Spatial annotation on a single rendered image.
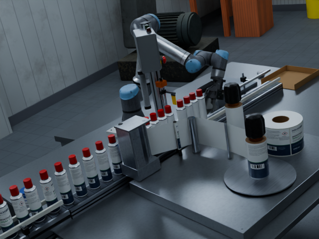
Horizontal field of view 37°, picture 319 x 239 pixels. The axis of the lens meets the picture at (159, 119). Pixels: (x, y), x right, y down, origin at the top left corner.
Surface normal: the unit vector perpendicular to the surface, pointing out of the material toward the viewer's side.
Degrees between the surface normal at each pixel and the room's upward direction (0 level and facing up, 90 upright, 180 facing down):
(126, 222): 0
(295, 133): 90
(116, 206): 0
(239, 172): 0
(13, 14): 90
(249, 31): 90
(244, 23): 90
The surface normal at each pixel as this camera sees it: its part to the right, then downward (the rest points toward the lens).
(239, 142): -0.79, 0.36
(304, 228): -0.17, -0.90
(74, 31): 0.80, 0.11
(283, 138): -0.17, 0.42
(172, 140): 0.25, 0.35
